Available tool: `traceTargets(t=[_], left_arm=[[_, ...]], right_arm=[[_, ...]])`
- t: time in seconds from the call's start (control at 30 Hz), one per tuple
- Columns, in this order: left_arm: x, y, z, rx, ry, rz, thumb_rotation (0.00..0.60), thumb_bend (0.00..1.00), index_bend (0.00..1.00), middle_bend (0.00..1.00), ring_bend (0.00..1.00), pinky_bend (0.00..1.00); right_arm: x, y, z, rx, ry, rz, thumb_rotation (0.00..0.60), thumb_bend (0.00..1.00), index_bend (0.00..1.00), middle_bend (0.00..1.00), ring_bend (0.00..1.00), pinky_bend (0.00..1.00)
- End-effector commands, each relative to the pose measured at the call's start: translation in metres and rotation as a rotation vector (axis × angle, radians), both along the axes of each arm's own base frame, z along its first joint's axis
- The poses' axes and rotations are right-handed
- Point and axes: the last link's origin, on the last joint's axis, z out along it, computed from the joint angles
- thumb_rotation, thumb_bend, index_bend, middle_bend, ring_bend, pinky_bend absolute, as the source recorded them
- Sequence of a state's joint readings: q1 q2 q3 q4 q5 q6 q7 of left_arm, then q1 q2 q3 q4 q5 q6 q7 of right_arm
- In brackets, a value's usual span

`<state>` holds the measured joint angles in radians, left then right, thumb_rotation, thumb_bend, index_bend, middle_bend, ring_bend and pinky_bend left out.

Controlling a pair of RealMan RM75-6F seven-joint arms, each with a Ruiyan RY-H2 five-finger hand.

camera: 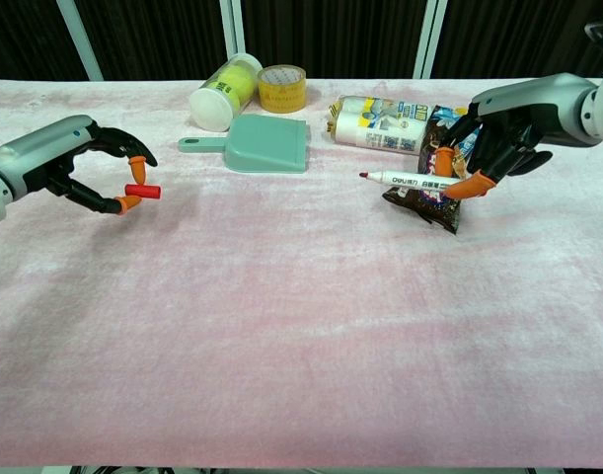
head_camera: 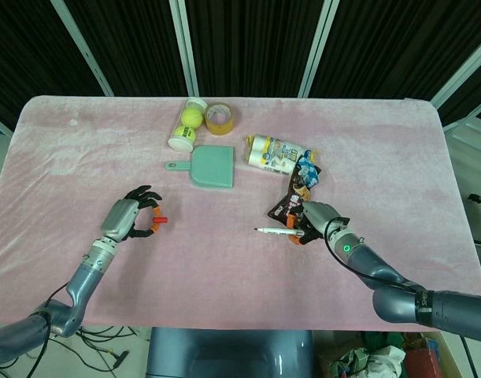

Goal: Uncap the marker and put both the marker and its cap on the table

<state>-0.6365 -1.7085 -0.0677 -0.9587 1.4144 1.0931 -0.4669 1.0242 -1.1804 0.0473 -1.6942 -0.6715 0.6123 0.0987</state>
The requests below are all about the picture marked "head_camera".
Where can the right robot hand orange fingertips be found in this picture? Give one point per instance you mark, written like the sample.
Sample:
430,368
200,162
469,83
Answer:
319,216

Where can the white pen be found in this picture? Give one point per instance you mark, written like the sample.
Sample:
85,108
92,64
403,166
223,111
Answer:
275,231

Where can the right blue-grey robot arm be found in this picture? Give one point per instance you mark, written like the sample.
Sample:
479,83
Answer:
397,303

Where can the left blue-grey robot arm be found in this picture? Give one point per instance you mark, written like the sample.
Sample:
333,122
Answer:
82,283

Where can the brown snack bag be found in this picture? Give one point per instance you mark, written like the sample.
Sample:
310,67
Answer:
299,185

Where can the white yellow snack bag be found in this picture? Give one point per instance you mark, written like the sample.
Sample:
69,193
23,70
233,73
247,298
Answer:
271,155

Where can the pink fleece table cloth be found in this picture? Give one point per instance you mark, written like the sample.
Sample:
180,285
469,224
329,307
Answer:
224,267

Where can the green plastic dustpan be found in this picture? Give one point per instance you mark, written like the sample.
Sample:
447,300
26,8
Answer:
214,167

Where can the yellow tape roll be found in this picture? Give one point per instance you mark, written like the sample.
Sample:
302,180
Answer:
220,124

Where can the cardboard box of scraps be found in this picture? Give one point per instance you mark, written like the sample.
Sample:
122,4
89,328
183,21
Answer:
382,354

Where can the clear tennis ball tube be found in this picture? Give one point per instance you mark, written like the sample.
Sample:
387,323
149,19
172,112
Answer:
181,145

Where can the yellow tennis ball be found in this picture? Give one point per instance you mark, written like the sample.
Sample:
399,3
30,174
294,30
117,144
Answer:
191,117
183,134

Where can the blue-grey robot torso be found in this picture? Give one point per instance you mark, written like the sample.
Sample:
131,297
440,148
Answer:
224,350

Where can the black partition panel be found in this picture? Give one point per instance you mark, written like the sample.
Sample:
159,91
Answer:
19,47
252,39
480,78
138,39
382,39

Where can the white partition frame post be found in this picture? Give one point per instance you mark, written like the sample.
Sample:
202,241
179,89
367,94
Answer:
86,51
458,65
187,51
318,51

